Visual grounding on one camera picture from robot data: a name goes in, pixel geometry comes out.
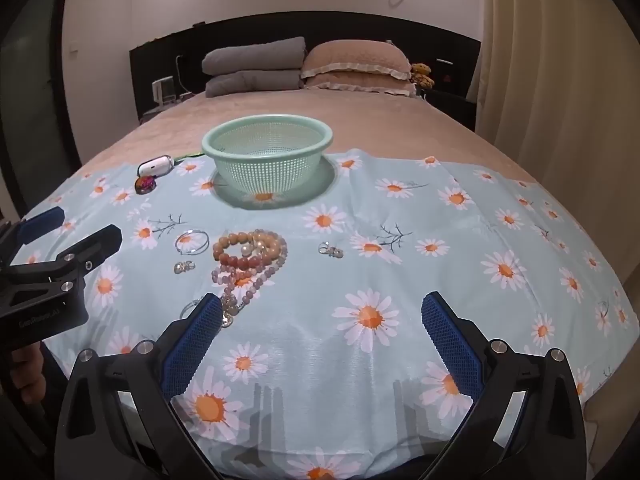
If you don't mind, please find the grey folded quilt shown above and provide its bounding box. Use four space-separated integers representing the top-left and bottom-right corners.
202 36 307 75
205 70 304 99

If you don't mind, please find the black headboard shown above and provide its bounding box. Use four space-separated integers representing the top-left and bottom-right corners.
129 10 482 127

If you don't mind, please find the black nightstand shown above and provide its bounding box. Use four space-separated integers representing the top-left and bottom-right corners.
424 87 477 132

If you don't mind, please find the purple bead necklace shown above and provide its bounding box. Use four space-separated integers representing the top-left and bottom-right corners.
210 247 289 330

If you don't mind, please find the silver hoop bangle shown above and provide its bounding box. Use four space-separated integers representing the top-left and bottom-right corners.
175 230 211 256

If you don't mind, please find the cream curtain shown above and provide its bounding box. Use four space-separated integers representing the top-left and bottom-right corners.
474 0 640 243

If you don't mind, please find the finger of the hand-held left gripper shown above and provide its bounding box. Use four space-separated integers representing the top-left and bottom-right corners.
0 206 66 267
52 224 124 292

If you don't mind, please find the daisy print blue cloth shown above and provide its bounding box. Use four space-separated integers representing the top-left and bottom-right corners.
22 147 640 480

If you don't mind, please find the green plastic mesh basket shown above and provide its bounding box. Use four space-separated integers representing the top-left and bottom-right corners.
201 114 334 196

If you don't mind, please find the cream bead bracelet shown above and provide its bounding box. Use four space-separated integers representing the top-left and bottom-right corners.
245 229 289 267

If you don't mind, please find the brown plush toy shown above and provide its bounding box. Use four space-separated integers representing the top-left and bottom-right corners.
410 62 435 89

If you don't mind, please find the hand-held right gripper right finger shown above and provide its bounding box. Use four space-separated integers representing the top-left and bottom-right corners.
421 291 587 480

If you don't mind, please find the beige ruffled pillow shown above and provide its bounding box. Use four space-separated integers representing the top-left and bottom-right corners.
300 40 414 81
302 76 419 99

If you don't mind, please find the white bedside device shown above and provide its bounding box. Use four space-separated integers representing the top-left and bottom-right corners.
152 76 176 107

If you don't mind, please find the orange bead bracelet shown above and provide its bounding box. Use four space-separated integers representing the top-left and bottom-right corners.
212 231 275 269

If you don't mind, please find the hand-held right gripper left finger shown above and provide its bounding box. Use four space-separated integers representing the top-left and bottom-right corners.
54 292 223 480

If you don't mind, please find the person's left hand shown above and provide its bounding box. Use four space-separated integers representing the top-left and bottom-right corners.
10 344 47 405

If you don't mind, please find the white oval case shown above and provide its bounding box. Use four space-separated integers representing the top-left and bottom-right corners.
138 156 174 178

